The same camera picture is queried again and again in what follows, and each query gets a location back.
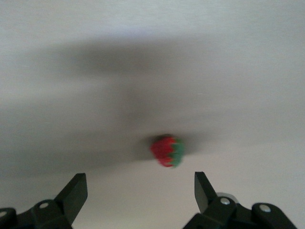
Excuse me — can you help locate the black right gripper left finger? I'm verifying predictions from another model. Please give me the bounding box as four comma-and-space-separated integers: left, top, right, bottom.
16, 173, 88, 229

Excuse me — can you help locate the large table cover mat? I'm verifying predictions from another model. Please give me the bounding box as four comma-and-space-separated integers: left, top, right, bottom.
0, 0, 305, 229

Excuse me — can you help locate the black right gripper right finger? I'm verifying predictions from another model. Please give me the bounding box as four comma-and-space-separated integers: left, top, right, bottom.
182, 171, 253, 229

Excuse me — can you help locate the red toy strawberry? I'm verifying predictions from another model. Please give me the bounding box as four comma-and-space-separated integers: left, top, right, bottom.
149, 134, 185, 168

